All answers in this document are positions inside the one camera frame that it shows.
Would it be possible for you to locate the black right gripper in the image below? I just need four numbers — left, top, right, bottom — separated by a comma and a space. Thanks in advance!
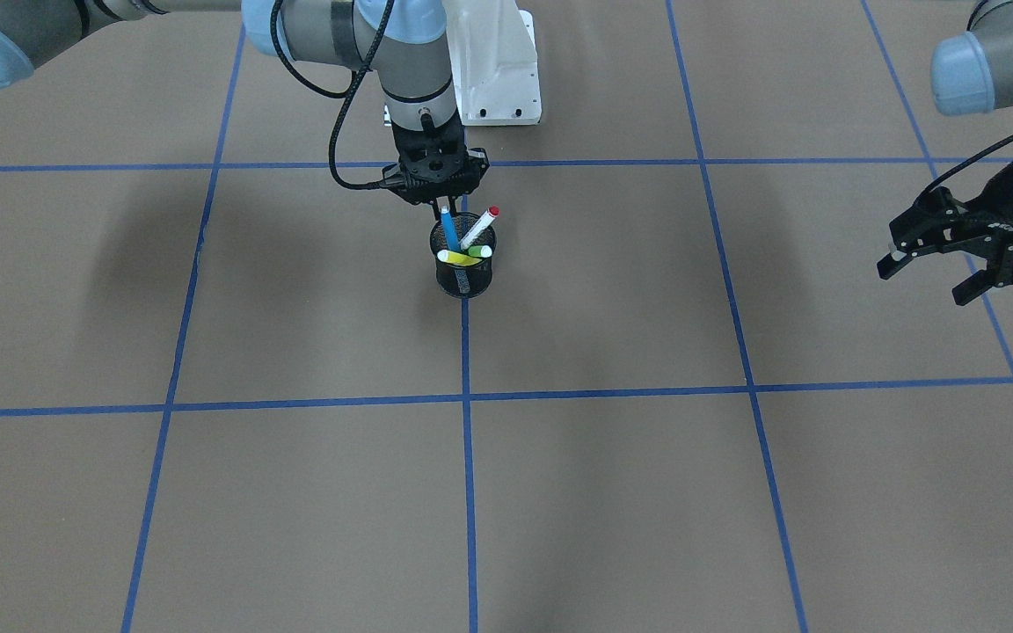
381, 120, 490, 222

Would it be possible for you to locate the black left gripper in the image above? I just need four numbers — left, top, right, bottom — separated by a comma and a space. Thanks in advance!
876, 161, 1013, 306

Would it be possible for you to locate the blue marker pen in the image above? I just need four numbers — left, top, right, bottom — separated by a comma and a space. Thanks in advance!
440, 206, 461, 255

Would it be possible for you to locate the red capped white marker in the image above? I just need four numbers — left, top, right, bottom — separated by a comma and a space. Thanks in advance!
461, 206, 501, 251

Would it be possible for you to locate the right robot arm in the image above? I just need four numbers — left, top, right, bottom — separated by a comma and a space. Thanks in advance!
0, 1, 490, 214

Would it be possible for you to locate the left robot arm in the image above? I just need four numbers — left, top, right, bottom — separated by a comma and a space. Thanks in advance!
876, 1, 1013, 306

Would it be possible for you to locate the yellow marker pen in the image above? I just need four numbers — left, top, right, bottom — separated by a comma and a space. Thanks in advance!
435, 250, 484, 267

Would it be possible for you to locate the green marker pen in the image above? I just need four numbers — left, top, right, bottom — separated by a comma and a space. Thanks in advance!
466, 244, 493, 260

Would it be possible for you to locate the black mesh pen cup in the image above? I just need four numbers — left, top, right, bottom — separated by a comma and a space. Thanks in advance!
428, 222, 498, 299

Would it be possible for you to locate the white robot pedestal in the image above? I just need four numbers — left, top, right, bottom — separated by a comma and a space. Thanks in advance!
377, 1, 543, 126

